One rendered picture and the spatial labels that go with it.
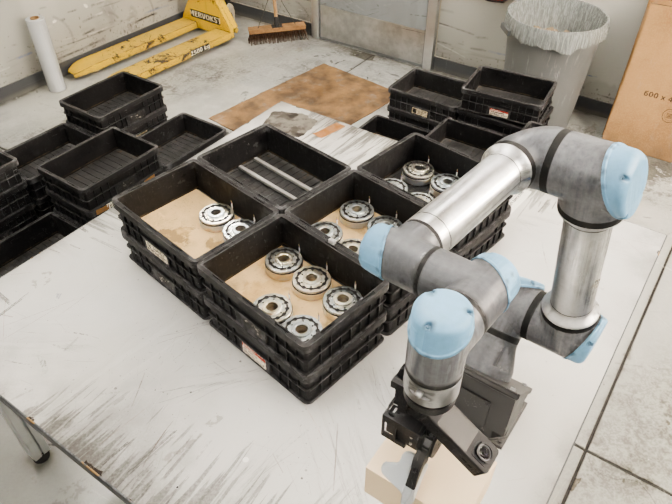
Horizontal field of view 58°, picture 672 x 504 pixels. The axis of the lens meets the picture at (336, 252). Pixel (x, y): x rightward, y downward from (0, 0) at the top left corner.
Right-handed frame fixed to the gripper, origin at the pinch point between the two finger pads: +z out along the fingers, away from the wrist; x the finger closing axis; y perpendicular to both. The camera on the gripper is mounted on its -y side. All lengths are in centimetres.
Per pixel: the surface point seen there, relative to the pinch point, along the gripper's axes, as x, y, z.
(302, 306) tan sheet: -36, 53, 26
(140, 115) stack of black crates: -117, 214, 58
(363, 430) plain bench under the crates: -22, 25, 40
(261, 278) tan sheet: -38, 69, 26
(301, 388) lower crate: -20, 41, 33
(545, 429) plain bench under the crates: -47, -10, 40
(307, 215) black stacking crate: -63, 71, 22
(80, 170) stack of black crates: -71, 201, 60
